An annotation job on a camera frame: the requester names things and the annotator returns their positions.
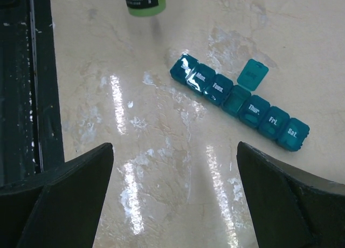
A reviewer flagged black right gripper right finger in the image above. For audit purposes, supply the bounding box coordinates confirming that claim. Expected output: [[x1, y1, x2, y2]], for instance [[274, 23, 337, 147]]
[[237, 142, 344, 247]]

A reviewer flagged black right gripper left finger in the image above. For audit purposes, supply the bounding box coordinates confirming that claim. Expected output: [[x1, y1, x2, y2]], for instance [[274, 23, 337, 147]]
[[1, 143, 114, 247]]

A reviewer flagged teal weekly pill organizer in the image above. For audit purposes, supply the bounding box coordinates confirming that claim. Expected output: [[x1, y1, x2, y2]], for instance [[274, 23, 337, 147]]
[[170, 53, 310, 151]]

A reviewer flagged green pill bottle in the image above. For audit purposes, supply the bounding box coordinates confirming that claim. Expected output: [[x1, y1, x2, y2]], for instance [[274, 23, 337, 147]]
[[126, 0, 166, 17]]

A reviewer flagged black table edge rail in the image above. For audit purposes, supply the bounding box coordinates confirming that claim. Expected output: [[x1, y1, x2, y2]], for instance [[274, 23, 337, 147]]
[[1, 0, 64, 185]]

